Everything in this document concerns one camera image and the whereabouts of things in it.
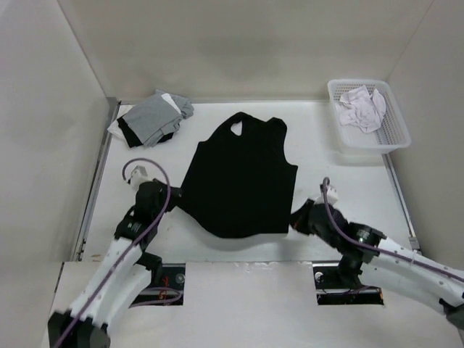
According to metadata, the white plastic laundry basket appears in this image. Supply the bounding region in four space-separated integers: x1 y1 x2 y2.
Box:
327 79 411 155

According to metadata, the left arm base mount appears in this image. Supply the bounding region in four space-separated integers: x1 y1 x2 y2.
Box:
131 264 186 307

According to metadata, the grey folded tank top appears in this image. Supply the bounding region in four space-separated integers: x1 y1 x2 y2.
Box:
121 90 194 143

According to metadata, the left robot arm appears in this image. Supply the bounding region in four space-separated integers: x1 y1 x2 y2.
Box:
47 179 182 347

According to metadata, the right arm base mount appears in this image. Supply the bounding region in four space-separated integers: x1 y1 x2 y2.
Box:
312 262 384 305

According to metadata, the black tank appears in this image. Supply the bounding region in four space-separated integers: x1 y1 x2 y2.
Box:
117 117 174 149
177 112 298 239

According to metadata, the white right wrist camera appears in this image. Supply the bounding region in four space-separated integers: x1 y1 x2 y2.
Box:
315 185 339 205

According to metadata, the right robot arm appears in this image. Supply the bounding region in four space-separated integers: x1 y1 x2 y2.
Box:
290 199 463 329

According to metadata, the black folded tank top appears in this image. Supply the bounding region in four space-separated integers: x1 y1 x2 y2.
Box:
117 117 174 149

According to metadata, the metal table edge rail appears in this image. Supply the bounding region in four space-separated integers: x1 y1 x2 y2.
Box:
70 97 120 261

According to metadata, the white crumpled tank top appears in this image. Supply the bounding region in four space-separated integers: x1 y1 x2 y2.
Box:
339 85 386 134

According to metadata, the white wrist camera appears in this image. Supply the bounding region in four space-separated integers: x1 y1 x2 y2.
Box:
315 185 339 205
127 165 151 191

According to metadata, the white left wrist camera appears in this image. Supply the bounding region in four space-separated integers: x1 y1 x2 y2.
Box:
127 165 151 191

